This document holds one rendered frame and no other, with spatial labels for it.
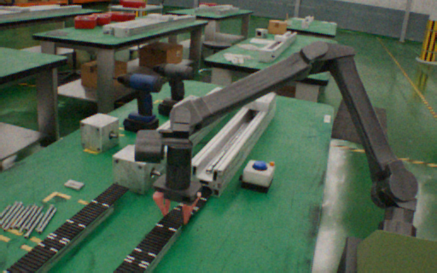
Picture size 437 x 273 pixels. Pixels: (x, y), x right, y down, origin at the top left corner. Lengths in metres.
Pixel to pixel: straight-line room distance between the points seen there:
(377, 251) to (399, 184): 0.17
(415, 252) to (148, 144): 0.60
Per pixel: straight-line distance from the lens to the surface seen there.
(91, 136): 1.35
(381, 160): 0.96
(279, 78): 0.96
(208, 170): 1.14
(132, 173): 1.10
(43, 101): 2.93
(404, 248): 0.86
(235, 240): 0.96
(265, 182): 1.15
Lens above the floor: 1.36
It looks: 21 degrees down
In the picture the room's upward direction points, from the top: 6 degrees clockwise
